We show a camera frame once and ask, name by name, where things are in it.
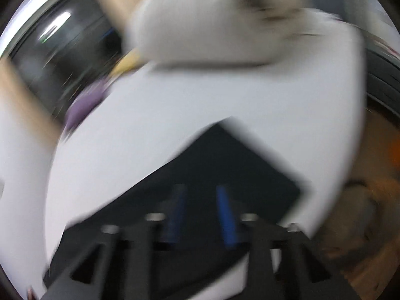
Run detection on black denim pants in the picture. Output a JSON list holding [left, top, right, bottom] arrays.
[[42, 122, 311, 297]]

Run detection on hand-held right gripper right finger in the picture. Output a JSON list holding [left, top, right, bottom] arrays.
[[215, 185, 355, 300]]

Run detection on yellow pillow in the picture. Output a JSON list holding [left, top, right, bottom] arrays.
[[113, 49, 145, 76]]

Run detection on white bed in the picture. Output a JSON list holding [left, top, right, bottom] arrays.
[[0, 12, 369, 300]]

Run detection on purple pillow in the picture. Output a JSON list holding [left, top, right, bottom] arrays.
[[63, 79, 111, 132]]

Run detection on white bolster pillow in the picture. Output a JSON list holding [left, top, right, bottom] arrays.
[[121, 0, 316, 69]]

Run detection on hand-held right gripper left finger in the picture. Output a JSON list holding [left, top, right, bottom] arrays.
[[42, 184, 189, 300]]

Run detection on glass balcony door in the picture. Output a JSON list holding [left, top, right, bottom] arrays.
[[9, 0, 126, 120]]

